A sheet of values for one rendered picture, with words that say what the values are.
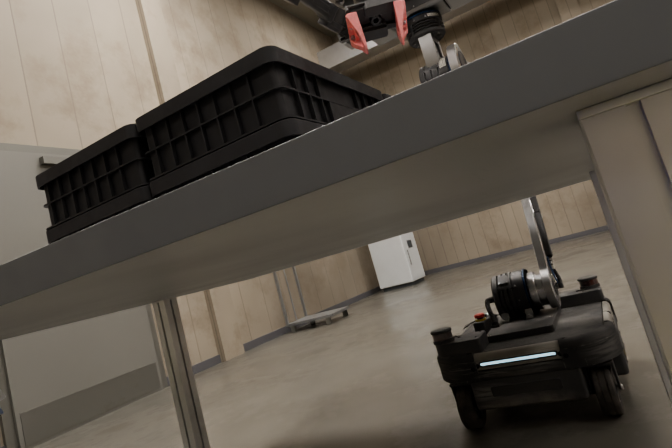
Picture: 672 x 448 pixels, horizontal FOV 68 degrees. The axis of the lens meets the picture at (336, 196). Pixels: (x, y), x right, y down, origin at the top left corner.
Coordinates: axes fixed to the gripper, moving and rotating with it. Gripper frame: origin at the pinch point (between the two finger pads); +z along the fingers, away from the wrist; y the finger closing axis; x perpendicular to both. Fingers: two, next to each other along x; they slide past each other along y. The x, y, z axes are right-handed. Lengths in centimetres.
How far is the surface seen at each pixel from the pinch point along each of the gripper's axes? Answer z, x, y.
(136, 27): -440, 220, -211
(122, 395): -76, 316, -234
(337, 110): 10.1, 3.0, -10.5
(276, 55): 12.5, -11.8, -16.8
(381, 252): -356, 656, -8
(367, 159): 51, -29, -8
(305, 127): 20.5, -4.6, -15.3
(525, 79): 52, -34, 1
